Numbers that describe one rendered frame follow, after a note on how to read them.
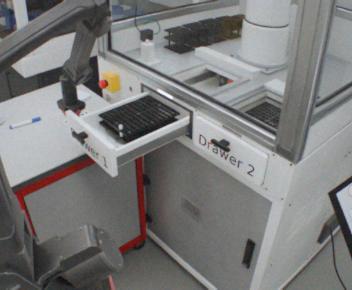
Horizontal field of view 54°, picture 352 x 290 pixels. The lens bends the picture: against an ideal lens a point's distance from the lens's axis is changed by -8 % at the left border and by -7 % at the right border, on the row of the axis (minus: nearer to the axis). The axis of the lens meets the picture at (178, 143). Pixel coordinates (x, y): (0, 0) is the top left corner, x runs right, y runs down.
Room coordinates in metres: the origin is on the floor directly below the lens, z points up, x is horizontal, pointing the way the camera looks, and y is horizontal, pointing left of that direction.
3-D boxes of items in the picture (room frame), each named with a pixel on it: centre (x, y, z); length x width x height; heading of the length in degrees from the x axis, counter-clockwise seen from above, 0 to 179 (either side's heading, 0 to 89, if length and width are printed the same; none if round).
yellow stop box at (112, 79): (1.41, 0.29, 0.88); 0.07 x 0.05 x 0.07; 42
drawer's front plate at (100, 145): (0.97, 0.29, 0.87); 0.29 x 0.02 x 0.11; 42
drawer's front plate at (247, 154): (0.95, -0.15, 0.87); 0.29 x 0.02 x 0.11; 42
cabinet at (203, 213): (1.47, -0.33, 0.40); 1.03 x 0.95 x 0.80; 42
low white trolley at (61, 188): (1.28, 0.56, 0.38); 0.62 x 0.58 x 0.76; 42
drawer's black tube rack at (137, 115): (1.11, 0.14, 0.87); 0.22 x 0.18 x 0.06; 132
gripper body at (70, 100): (1.18, 0.40, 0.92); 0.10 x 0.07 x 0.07; 53
